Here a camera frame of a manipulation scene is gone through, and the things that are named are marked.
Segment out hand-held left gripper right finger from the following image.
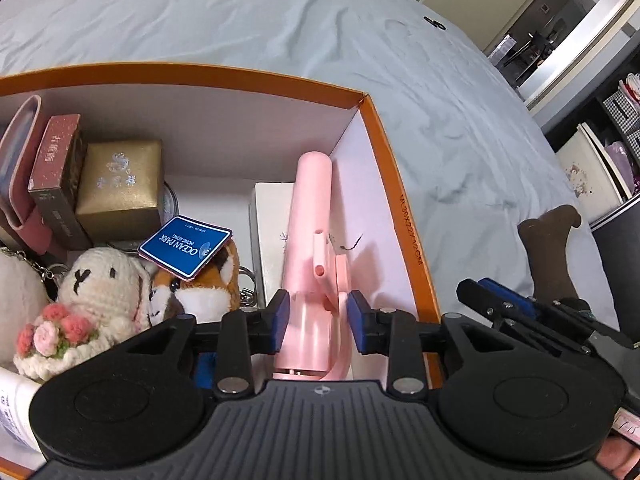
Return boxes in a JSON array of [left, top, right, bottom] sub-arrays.
[[347, 290, 526, 401]]

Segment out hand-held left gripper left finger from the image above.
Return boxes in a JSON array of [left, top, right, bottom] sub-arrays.
[[117, 289, 292, 401]]

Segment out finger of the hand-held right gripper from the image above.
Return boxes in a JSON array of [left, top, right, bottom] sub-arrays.
[[477, 277, 621, 343], [456, 279, 591, 358]]

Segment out fox plush with blue tag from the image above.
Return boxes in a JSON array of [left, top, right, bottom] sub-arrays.
[[137, 215, 258, 390]]

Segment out pink handheld fan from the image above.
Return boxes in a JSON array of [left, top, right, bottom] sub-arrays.
[[272, 151, 363, 381]]

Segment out orange cardboard box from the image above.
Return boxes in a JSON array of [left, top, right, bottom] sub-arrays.
[[0, 62, 445, 480]]

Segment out sunset print card box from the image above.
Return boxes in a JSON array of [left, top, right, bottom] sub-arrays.
[[27, 114, 93, 252]]

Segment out white bottle with barcode label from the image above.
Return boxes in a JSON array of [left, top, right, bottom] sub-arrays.
[[0, 365, 43, 453]]

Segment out pink card holder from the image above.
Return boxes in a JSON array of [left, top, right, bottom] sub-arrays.
[[0, 95, 56, 256]]

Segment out person's right hand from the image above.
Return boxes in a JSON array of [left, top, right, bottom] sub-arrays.
[[595, 437, 640, 478]]

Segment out person's right leg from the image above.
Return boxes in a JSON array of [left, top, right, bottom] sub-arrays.
[[517, 205, 593, 311]]

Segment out white box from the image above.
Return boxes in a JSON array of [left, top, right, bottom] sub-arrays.
[[249, 182, 297, 306]]

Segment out black furniture panel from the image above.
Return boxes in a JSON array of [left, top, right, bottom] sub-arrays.
[[590, 195, 640, 333]]

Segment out cream cabinet door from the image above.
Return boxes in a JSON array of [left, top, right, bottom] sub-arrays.
[[555, 122, 633, 226]]

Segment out clear glass jar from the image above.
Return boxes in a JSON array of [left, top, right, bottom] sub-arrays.
[[159, 180, 180, 223]]

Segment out crochet bunny with pink bouquet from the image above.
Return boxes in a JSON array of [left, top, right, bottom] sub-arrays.
[[12, 246, 158, 383]]

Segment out gold gift box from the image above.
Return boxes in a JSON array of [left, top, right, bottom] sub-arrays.
[[75, 140, 166, 246]]

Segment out grey woven basket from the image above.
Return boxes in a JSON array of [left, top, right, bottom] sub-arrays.
[[602, 92, 640, 128]]

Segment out dark chair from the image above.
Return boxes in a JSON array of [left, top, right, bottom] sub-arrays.
[[525, 30, 556, 61]]

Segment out white pouch with black cap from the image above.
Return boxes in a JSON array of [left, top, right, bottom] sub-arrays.
[[0, 247, 68, 376]]

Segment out white door frame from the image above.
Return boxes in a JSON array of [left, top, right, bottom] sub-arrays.
[[525, 0, 640, 111]]

